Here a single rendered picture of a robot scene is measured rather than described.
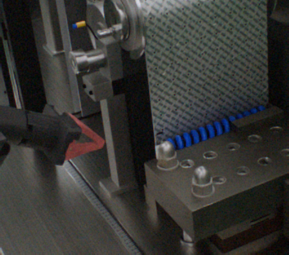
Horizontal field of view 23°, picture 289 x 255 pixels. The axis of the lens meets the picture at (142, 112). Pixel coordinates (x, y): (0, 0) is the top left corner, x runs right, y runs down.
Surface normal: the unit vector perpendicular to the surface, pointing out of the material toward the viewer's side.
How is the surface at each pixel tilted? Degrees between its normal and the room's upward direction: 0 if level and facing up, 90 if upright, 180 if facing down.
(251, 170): 0
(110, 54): 90
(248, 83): 90
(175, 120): 90
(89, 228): 0
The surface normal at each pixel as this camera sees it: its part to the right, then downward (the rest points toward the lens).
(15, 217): -0.10, -0.87
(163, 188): -0.89, 0.30
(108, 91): 0.44, 0.41
